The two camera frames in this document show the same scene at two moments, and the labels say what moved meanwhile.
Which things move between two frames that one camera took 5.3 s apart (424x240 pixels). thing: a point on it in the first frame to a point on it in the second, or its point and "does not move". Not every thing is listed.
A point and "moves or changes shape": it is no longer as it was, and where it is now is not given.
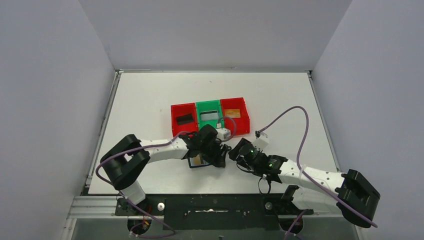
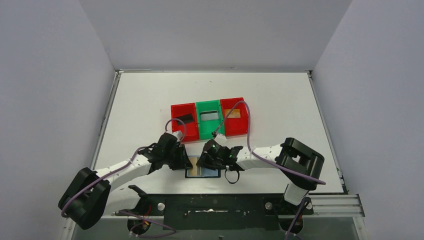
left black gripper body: [215, 153] to [180, 157]
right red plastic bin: [235, 115] does not move
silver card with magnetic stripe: [209, 115] does not move
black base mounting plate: [235, 212] does not move
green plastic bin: [209, 112] does not move
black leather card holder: [192, 165] moves or changes shape
